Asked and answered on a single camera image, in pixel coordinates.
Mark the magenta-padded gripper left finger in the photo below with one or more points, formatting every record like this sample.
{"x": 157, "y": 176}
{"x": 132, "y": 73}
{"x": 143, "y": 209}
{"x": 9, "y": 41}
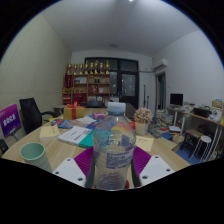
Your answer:
{"x": 68, "y": 171}

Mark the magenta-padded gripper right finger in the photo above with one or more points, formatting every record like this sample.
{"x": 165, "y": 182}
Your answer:
{"x": 156, "y": 170}

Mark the clear plastic water bottle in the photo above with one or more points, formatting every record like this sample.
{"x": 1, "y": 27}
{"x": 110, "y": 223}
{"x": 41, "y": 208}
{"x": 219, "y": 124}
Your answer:
{"x": 114, "y": 150}

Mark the yellow notepad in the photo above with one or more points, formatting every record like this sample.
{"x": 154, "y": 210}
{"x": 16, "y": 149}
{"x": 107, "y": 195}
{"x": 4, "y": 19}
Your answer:
{"x": 145, "y": 144}

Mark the pale green cup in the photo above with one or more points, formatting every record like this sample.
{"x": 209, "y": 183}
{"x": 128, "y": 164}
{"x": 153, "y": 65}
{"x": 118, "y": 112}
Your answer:
{"x": 35, "y": 156}

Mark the teal book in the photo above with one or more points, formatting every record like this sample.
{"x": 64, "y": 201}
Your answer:
{"x": 87, "y": 140}

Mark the white printed booklet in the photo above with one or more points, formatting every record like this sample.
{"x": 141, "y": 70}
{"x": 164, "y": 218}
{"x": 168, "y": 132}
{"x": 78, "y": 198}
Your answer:
{"x": 75, "y": 135}

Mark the cream notepad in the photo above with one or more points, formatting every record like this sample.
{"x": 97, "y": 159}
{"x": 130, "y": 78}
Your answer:
{"x": 49, "y": 132}

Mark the blue printed booklet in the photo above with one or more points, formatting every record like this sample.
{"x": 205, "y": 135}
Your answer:
{"x": 91, "y": 126}
{"x": 63, "y": 123}

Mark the pile of books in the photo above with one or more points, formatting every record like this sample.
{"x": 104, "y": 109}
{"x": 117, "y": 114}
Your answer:
{"x": 162, "y": 121}

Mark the pink flowers in white pot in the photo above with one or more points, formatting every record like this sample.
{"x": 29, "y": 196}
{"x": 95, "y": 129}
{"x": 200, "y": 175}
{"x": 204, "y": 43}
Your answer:
{"x": 143, "y": 116}

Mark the white round stool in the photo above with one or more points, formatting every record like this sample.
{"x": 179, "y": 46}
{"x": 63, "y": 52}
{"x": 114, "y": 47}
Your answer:
{"x": 203, "y": 139}

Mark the yellow gift box red ribbon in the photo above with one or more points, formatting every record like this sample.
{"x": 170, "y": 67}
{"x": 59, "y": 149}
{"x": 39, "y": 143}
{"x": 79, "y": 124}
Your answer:
{"x": 74, "y": 112}

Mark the small round side table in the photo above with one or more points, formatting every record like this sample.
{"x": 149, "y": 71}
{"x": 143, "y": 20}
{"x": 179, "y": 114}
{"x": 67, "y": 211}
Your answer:
{"x": 59, "y": 109}

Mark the pink patterned box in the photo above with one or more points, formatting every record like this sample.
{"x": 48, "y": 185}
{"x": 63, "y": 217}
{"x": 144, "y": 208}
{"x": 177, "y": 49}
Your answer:
{"x": 99, "y": 116}

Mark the grey chair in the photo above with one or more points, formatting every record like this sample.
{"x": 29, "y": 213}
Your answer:
{"x": 130, "y": 110}

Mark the black office chair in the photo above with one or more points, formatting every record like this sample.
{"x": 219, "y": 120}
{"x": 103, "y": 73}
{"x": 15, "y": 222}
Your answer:
{"x": 30, "y": 115}

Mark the black bag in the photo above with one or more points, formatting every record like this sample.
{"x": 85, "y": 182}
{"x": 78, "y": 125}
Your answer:
{"x": 3, "y": 146}

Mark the cluttered wooden side desk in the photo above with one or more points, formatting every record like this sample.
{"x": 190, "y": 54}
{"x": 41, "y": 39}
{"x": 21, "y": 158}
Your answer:
{"x": 206, "y": 116}

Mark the black computer monitor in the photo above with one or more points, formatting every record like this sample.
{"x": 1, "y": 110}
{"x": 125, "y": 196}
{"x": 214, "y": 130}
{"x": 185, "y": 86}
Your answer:
{"x": 176, "y": 99}

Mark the purple sign board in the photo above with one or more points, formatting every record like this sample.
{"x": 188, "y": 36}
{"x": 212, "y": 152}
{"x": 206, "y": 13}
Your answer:
{"x": 9, "y": 120}

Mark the wooden shelf unit with trophies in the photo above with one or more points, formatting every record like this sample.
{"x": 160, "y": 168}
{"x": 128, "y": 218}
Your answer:
{"x": 86, "y": 86}

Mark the dark glass door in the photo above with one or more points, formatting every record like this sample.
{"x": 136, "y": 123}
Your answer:
{"x": 128, "y": 83}

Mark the white air conditioner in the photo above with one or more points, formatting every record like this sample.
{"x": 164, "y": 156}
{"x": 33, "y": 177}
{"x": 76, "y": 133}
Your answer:
{"x": 160, "y": 64}

